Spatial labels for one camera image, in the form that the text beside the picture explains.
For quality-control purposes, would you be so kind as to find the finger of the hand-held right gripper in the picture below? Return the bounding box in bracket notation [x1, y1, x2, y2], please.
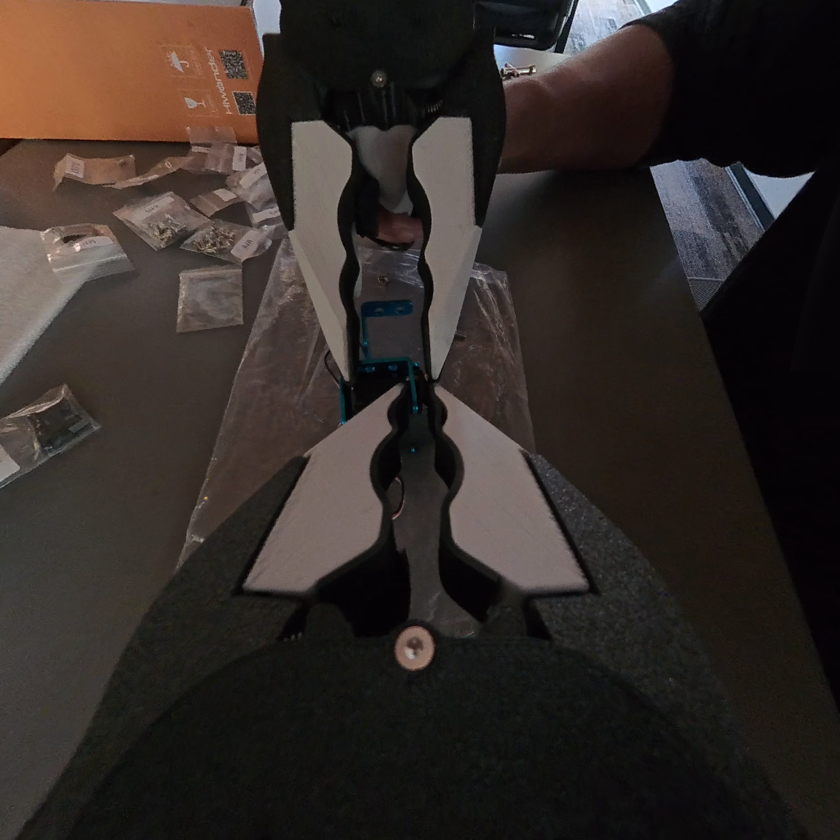
[408, 117, 484, 383]
[289, 120, 363, 382]

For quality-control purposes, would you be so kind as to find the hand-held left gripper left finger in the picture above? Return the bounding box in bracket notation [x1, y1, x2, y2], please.
[241, 384, 409, 637]

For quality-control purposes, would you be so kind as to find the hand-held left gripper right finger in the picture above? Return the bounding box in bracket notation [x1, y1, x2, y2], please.
[428, 386, 589, 624]

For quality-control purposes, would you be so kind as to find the red white black servo cable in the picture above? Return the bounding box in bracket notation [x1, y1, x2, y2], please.
[325, 351, 411, 527]

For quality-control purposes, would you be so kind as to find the person's right forearm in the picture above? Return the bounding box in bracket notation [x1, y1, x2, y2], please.
[495, 0, 840, 176]

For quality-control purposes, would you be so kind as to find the grey desk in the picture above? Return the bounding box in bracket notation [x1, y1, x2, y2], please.
[0, 46, 840, 840]

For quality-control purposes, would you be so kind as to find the person's right hand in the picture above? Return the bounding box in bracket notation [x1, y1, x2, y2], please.
[379, 211, 422, 245]

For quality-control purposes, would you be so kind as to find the pile of small screw bags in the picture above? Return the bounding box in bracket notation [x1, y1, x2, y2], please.
[52, 125, 291, 334]

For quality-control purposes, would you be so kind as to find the clear plastic bag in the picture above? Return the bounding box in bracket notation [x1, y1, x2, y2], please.
[177, 236, 529, 639]

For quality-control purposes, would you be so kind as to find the orange cardboard box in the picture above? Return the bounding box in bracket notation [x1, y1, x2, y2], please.
[0, 0, 265, 144]

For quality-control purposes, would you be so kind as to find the black office chair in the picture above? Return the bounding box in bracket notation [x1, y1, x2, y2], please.
[489, 0, 580, 55]

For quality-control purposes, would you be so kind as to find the small clear parts bag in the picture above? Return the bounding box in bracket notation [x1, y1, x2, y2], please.
[39, 224, 135, 282]

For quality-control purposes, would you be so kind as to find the small bag of black parts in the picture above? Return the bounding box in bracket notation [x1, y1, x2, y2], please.
[0, 384, 102, 490]

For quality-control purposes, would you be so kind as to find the white foam sheet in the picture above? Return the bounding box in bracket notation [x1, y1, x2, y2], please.
[0, 226, 88, 385]

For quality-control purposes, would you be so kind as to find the person's black clothed torso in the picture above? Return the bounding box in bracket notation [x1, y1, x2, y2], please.
[701, 157, 840, 703]

